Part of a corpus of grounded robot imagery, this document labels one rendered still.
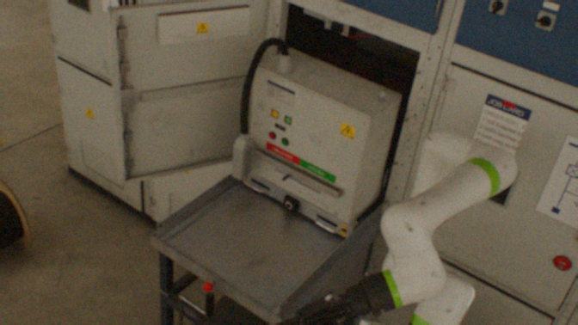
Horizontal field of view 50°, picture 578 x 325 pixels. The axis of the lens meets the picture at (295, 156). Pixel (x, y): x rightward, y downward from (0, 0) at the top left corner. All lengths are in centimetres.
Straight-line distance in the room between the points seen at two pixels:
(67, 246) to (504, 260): 226
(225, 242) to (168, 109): 57
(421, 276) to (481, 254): 94
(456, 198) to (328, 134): 74
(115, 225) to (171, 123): 126
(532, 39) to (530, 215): 61
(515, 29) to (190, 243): 131
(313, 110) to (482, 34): 62
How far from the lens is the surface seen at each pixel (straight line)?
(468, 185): 164
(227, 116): 261
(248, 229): 238
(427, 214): 149
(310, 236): 238
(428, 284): 148
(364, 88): 224
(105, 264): 346
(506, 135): 212
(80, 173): 397
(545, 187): 217
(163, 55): 237
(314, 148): 227
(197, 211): 244
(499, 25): 201
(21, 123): 459
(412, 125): 227
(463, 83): 211
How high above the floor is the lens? 245
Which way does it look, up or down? 35 degrees down
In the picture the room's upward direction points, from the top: 8 degrees clockwise
